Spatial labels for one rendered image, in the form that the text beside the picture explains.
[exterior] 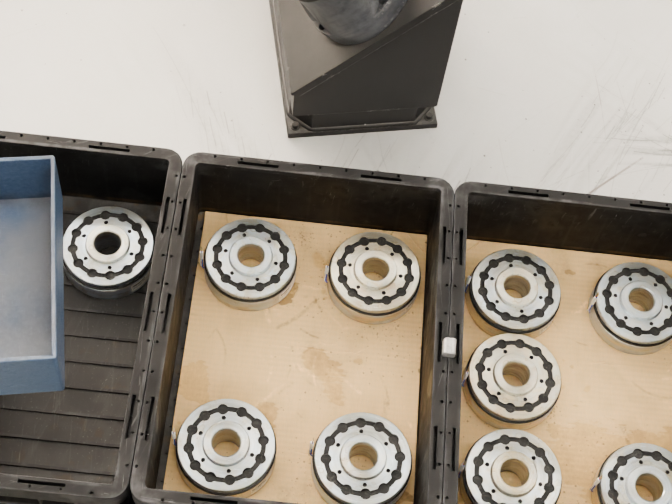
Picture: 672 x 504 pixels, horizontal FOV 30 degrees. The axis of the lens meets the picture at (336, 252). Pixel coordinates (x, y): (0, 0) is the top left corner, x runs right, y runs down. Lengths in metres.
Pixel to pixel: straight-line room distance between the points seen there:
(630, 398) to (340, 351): 0.32
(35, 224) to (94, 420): 0.26
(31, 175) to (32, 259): 0.08
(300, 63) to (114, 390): 0.50
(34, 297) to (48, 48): 0.68
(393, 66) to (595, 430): 0.52
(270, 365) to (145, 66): 0.54
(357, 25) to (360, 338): 0.38
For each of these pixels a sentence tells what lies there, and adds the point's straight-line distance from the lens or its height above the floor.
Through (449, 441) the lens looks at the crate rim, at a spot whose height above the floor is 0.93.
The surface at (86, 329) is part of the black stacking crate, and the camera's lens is 1.41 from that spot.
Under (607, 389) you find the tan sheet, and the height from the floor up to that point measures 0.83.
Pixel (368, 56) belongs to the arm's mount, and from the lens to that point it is 1.57.
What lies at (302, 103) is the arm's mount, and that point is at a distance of 1.63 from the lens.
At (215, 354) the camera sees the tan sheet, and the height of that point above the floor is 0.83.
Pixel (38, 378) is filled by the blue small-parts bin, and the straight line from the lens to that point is 1.10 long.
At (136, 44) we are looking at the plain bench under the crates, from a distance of 1.77.
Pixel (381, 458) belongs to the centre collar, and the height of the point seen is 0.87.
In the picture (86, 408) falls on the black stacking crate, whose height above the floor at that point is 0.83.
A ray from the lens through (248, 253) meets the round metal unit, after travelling 1.42.
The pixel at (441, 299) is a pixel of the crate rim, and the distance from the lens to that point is 1.32.
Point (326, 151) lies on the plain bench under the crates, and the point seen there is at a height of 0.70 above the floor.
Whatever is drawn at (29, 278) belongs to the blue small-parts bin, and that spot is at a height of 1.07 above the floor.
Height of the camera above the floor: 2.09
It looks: 61 degrees down
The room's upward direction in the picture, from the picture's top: 9 degrees clockwise
